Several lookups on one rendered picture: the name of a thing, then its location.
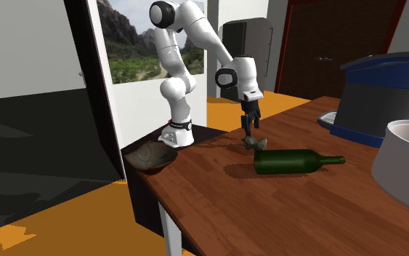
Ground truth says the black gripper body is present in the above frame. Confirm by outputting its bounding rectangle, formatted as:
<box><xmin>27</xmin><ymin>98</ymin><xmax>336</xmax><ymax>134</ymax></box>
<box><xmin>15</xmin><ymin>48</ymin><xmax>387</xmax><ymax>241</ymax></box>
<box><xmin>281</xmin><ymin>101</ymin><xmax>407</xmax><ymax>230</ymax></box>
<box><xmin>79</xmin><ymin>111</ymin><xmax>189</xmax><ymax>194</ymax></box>
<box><xmin>240</xmin><ymin>99</ymin><xmax>262</xmax><ymax>118</ymax></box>

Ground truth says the small grey-green figure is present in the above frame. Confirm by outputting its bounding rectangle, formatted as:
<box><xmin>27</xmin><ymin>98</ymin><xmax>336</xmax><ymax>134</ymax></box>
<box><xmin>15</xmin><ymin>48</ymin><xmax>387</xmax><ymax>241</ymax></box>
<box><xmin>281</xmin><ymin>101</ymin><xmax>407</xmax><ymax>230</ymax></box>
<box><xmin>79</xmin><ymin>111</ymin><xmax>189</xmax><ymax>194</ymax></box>
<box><xmin>242</xmin><ymin>135</ymin><xmax>268</xmax><ymax>151</ymax></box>

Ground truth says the dark green glass bottle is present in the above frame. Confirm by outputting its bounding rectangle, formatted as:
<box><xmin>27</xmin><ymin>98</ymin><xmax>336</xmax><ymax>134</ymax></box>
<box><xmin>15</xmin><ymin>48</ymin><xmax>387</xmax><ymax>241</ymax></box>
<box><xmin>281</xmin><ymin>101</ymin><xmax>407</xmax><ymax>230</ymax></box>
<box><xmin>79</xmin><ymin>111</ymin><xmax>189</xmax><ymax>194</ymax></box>
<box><xmin>253</xmin><ymin>148</ymin><xmax>347</xmax><ymax>176</ymax></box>

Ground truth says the black refrigerator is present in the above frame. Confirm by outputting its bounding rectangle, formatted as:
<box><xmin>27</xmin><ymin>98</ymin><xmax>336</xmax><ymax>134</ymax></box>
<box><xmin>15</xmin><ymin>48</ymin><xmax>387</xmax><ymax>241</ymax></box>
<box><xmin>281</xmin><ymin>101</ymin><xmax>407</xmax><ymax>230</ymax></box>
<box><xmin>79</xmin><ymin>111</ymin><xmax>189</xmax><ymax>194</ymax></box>
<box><xmin>219</xmin><ymin>17</ymin><xmax>275</xmax><ymax>104</ymax></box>

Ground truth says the brown wooden table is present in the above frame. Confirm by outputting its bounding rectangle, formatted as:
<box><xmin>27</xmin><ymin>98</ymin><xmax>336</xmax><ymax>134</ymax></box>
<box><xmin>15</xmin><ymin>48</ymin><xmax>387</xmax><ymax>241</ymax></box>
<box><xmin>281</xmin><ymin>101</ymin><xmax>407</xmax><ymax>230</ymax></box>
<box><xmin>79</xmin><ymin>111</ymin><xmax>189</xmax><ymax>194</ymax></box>
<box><xmin>136</xmin><ymin>95</ymin><xmax>409</xmax><ymax>256</ymax></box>

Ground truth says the brown patterned bowl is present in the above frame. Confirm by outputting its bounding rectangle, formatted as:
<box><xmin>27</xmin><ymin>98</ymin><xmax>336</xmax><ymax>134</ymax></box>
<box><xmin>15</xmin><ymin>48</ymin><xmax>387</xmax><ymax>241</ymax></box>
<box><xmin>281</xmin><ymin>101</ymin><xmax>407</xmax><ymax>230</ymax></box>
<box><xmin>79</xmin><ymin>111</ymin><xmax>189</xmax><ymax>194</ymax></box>
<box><xmin>123</xmin><ymin>140</ymin><xmax>179</xmax><ymax>176</ymax></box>

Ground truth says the dark brown door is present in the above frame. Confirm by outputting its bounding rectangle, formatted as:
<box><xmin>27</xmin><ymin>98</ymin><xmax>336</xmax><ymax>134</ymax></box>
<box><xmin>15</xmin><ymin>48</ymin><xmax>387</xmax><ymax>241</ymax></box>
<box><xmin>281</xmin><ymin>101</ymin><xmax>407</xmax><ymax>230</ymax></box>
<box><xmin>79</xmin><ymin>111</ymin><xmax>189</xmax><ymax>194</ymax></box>
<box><xmin>273</xmin><ymin>0</ymin><xmax>408</xmax><ymax>101</ymax></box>

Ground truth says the blue and grey appliance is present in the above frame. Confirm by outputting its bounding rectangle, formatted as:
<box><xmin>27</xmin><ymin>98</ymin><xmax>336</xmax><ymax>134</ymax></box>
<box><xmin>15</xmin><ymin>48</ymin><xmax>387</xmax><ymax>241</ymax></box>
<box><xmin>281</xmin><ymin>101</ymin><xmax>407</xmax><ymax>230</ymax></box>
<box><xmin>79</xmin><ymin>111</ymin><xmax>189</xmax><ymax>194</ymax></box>
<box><xmin>316</xmin><ymin>51</ymin><xmax>409</xmax><ymax>149</ymax></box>

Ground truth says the black robot stand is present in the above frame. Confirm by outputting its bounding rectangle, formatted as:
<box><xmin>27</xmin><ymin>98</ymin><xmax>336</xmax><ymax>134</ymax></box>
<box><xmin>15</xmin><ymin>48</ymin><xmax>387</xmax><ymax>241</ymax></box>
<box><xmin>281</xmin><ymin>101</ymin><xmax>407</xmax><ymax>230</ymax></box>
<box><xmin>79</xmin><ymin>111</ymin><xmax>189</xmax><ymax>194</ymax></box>
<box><xmin>120</xmin><ymin>123</ymin><xmax>228</xmax><ymax>239</ymax></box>

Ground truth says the grey pot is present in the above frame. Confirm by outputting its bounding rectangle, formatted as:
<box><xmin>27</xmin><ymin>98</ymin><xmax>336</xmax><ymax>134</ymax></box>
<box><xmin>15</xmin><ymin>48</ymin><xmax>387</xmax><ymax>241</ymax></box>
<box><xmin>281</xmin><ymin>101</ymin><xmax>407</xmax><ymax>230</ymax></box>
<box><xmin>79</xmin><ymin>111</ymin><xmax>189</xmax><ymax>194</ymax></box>
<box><xmin>370</xmin><ymin>119</ymin><xmax>409</xmax><ymax>219</ymax></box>

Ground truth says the mountain landscape wall picture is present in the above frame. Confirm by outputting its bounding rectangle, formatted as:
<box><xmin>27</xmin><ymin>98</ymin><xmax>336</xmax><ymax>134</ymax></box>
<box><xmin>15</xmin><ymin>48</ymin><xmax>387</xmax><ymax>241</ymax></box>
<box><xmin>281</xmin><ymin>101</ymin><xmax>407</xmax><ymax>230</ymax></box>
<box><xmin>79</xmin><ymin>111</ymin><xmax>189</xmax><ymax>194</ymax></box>
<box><xmin>96</xmin><ymin>0</ymin><xmax>206</xmax><ymax>86</ymax></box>

